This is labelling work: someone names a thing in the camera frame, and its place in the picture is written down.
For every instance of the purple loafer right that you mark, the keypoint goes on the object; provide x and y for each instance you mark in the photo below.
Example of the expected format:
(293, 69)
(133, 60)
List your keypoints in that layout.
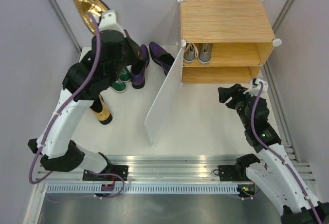
(161, 57)

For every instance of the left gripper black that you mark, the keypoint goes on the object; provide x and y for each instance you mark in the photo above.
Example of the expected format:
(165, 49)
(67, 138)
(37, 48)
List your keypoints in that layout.
(134, 49)

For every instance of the green sneaker lower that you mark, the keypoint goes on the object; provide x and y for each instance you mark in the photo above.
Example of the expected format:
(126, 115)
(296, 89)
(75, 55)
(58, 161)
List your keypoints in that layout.
(118, 86)

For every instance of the green sneaker upper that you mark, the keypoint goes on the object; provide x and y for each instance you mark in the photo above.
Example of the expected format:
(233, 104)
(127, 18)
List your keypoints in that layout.
(125, 75)

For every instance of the aluminium mounting rail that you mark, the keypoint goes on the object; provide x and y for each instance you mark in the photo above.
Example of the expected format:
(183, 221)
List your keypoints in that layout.
(175, 169)

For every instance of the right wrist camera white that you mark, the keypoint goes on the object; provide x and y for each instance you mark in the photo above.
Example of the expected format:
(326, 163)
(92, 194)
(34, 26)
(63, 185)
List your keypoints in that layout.
(258, 87)

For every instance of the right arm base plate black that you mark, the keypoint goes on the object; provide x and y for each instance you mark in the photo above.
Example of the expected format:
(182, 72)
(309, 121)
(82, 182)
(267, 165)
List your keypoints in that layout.
(228, 173)

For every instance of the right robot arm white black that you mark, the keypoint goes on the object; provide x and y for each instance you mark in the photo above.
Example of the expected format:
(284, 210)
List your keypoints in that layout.
(270, 167)

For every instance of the wooden shoe cabinet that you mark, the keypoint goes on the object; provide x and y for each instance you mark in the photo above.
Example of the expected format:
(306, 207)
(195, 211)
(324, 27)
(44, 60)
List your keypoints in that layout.
(242, 38)

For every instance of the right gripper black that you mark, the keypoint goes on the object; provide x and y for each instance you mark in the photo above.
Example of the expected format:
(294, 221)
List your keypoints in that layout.
(236, 91)

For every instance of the purple loafer left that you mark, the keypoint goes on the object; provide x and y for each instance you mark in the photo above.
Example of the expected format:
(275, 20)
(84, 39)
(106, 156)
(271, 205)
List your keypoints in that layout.
(138, 70)

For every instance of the white cabinet door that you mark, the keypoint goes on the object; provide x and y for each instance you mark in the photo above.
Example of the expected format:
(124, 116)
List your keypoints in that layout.
(164, 100)

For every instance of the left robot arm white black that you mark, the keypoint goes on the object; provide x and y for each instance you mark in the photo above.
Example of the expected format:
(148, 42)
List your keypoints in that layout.
(54, 147)

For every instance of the purple loafer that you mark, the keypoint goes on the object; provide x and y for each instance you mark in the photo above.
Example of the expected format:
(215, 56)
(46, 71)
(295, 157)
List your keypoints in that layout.
(161, 57)
(138, 70)

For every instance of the green sneaker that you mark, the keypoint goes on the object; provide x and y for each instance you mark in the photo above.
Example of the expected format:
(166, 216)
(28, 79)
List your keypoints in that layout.
(118, 86)
(125, 75)

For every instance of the white slotted cable duct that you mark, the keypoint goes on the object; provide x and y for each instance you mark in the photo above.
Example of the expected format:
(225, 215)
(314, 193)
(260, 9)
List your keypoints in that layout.
(142, 188)

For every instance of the grey sneaker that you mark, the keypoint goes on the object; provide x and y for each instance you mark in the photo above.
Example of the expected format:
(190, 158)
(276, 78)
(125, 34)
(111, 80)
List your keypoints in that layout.
(205, 53)
(190, 53)

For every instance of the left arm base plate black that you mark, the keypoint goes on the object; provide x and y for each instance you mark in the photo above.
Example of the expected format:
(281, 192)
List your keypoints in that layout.
(110, 173)

